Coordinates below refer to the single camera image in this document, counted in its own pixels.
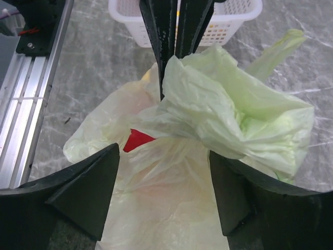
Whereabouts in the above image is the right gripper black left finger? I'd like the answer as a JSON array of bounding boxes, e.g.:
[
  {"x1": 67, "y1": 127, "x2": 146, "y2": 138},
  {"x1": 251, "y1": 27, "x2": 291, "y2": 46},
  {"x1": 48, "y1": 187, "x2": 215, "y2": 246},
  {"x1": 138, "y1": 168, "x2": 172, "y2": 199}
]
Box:
[{"x1": 1, "y1": 143, "x2": 120, "y2": 249}]

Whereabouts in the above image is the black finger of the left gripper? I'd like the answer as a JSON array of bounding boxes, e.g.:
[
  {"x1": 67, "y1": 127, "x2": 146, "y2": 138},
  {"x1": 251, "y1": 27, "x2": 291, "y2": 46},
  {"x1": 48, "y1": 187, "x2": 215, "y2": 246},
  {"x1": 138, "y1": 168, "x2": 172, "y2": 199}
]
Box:
[
  {"x1": 175, "y1": 0, "x2": 214, "y2": 59},
  {"x1": 139, "y1": 0, "x2": 177, "y2": 98}
]

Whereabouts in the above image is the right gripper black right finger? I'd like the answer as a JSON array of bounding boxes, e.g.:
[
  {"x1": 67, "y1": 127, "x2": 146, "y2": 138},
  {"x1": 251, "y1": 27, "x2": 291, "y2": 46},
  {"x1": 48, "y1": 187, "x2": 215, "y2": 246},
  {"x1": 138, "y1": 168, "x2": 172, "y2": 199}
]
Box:
[{"x1": 209, "y1": 152, "x2": 332, "y2": 249}]

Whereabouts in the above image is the pink fake dragon fruit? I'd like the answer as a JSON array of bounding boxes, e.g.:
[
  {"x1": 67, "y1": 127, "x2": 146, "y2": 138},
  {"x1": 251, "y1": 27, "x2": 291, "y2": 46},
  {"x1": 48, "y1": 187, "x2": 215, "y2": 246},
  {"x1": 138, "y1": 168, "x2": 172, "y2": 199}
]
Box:
[{"x1": 123, "y1": 129, "x2": 155, "y2": 153}]

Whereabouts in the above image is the light green plastic bag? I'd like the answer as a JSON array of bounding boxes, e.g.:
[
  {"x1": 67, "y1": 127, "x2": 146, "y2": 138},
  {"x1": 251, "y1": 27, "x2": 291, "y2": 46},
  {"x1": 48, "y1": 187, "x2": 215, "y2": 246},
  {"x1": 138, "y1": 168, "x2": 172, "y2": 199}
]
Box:
[{"x1": 63, "y1": 29, "x2": 314, "y2": 249}]

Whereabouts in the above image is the white plastic basket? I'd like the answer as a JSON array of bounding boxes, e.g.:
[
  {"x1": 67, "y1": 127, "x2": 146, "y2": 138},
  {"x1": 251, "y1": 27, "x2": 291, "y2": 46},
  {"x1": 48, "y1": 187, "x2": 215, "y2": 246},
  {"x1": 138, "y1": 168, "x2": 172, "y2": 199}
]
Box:
[{"x1": 108, "y1": 0, "x2": 263, "y2": 48}]

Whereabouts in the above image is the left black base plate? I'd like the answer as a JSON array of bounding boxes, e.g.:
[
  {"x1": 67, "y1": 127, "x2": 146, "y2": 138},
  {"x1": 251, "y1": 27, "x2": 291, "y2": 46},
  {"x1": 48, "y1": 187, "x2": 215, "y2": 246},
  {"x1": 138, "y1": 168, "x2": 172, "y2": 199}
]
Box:
[{"x1": 16, "y1": 1, "x2": 66, "y2": 57}]

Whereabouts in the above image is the aluminium mounting rail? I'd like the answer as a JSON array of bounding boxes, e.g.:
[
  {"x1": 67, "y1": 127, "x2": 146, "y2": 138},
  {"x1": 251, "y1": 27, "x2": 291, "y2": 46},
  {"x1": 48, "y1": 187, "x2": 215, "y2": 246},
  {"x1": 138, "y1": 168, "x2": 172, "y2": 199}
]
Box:
[{"x1": 1, "y1": 1, "x2": 74, "y2": 189}]

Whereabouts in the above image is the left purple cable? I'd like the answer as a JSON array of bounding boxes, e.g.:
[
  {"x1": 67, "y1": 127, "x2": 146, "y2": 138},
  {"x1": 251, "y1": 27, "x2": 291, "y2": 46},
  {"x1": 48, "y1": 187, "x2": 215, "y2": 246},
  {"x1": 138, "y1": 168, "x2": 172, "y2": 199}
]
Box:
[{"x1": 0, "y1": 7, "x2": 20, "y2": 20}]

